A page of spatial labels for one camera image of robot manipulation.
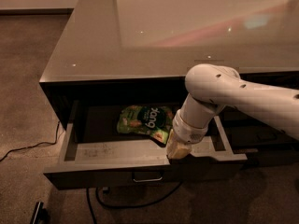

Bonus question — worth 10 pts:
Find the dark cabinet with glossy top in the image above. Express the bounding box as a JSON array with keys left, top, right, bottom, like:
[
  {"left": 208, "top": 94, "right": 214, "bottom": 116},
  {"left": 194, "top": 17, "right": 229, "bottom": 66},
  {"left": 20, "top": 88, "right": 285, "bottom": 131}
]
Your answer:
[{"left": 38, "top": 0, "right": 299, "bottom": 173}]

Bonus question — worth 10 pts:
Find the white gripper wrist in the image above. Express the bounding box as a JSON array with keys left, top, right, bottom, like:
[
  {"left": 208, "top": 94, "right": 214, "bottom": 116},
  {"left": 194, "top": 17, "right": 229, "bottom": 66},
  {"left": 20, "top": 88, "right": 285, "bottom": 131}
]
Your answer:
[{"left": 166, "top": 110, "right": 207, "bottom": 160}]

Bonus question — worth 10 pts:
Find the black object on floor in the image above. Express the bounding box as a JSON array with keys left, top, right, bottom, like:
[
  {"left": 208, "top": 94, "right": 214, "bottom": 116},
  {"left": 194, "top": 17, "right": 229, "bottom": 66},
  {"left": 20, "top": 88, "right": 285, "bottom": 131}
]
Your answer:
[{"left": 30, "top": 202, "right": 49, "bottom": 224}]

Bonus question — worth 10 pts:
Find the thin black floor cable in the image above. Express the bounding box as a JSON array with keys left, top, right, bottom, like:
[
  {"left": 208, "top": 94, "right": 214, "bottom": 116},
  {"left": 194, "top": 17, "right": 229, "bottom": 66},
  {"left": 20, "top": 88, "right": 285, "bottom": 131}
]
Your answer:
[{"left": 0, "top": 120, "right": 62, "bottom": 162}]

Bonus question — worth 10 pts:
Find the green snack bag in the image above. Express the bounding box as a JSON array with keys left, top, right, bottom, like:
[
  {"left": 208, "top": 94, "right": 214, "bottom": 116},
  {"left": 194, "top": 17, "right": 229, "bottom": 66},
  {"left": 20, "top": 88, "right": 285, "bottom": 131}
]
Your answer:
[{"left": 117, "top": 105, "right": 174, "bottom": 145}]

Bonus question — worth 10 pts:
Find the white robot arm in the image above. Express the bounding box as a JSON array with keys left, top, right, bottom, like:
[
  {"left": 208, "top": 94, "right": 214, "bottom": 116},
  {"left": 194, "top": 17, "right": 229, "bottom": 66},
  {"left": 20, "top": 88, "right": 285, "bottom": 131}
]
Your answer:
[{"left": 166, "top": 63, "right": 299, "bottom": 160}]

